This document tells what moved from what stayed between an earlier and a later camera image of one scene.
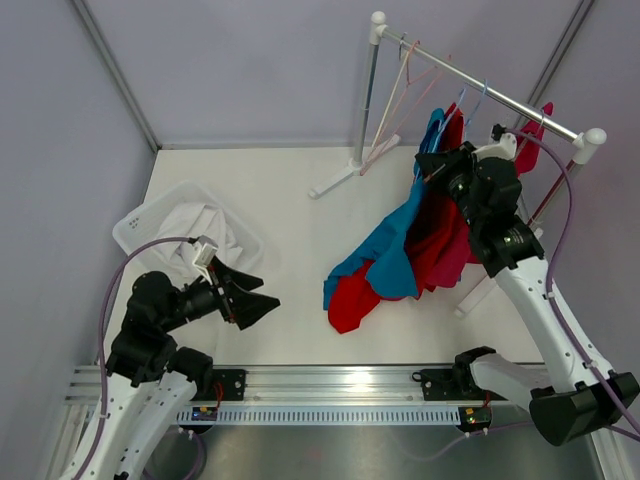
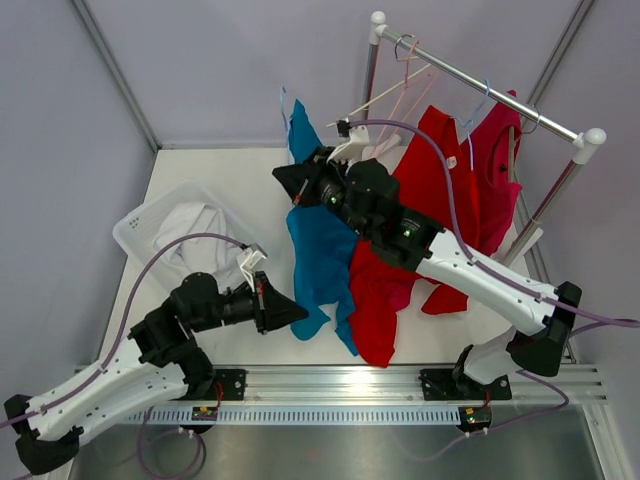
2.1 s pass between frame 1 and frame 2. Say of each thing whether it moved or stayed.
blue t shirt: moved
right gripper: moved
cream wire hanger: moved
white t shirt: stayed
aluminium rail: stayed
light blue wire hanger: moved
